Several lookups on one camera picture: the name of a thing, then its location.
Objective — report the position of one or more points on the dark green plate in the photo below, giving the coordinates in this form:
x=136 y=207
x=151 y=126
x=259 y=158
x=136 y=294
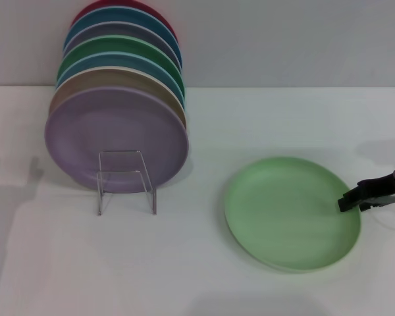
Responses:
x=118 y=44

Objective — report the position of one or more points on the red plate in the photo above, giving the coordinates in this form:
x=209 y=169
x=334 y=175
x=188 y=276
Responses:
x=125 y=2

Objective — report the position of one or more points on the light blue plate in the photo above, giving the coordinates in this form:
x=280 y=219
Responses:
x=118 y=59

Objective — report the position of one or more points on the clear acrylic plate rack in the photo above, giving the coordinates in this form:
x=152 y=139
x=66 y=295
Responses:
x=99 y=197

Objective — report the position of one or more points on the tan plate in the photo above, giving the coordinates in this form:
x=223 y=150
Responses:
x=112 y=77

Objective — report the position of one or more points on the teal blue plate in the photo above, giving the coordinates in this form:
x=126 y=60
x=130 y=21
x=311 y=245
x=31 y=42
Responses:
x=118 y=16

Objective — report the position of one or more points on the lilac plate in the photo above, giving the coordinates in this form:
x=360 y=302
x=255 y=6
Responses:
x=118 y=125

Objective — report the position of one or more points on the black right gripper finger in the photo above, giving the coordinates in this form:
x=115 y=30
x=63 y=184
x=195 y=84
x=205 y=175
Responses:
x=370 y=204
x=375 y=187

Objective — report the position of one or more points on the light green plate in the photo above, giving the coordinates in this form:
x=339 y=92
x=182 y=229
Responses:
x=283 y=214

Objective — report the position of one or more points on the grey purple plate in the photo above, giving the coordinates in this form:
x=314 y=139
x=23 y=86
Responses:
x=118 y=29

